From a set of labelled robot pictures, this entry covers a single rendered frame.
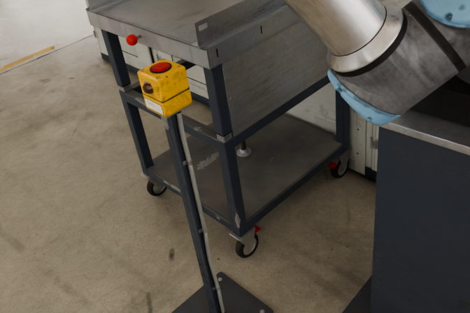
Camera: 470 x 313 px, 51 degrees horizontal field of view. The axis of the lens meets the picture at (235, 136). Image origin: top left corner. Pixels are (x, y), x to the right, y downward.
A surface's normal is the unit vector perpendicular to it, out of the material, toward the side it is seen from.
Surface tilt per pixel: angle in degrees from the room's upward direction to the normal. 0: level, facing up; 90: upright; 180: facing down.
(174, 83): 91
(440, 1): 42
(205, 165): 0
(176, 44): 90
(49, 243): 0
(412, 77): 84
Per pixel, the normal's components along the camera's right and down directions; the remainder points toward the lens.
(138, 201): -0.12, -0.82
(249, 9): 0.69, 0.33
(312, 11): -0.29, 0.82
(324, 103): -0.71, 0.47
